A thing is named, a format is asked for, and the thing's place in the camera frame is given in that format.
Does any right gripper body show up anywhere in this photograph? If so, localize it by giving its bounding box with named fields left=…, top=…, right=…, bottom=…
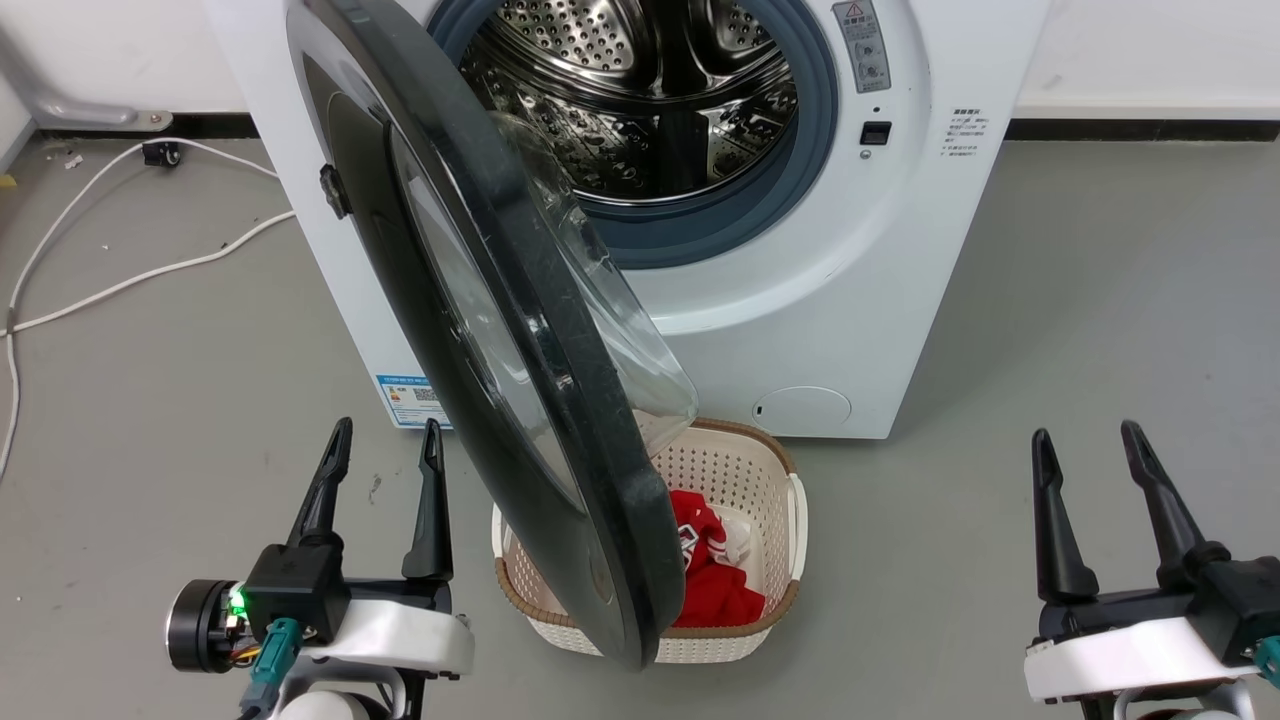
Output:
left=1022, top=553, right=1280, bottom=704

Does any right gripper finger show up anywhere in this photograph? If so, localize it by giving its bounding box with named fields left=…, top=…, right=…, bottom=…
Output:
left=1031, top=427, right=1100, bottom=604
left=1119, top=419, right=1232, bottom=590

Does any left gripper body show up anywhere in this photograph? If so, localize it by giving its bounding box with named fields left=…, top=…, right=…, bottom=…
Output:
left=166, top=543, right=477, bottom=681

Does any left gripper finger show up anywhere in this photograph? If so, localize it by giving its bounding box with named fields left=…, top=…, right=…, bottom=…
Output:
left=287, top=417, right=354, bottom=550
left=402, top=417, right=454, bottom=584

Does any black round washing machine door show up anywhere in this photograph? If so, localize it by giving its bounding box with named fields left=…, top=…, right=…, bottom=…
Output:
left=285, top=0, right=701, bottom=670

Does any white front-load washing machine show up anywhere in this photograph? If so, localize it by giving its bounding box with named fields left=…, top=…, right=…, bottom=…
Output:
left=200, top=0, right=1053, bottom=442

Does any blue energy label sticker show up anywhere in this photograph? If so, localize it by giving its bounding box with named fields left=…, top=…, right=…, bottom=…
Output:
left=375, top=374, right=453, bottom=430

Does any white perforated laundry basket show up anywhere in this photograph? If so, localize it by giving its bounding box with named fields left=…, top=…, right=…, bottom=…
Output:
left=491, top=417, right=810, bottom=665

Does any red garment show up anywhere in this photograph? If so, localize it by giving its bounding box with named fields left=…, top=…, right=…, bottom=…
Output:
left=667, top=489, right=768, bottom=630

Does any white garment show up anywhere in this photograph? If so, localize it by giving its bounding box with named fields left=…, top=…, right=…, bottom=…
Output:
left=716, top=513, right=758, bottom=565

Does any grey warning sticker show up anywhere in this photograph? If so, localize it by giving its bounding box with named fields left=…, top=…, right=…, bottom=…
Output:
left=832, top=0, right=893, bottom=95

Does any left gripper cable teal plug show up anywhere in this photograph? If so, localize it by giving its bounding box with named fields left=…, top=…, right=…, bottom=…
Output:
left=238, top=617, right=304, bottom=720

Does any white power cable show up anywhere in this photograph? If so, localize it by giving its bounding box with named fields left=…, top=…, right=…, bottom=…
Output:
left=0, top=137, right=280, bottom=481
left=0, top=210, right=298, bottom=337

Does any grey metal bracket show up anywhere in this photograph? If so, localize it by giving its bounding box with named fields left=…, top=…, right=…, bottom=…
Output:
left=0, top=28, right=173, bottom=133

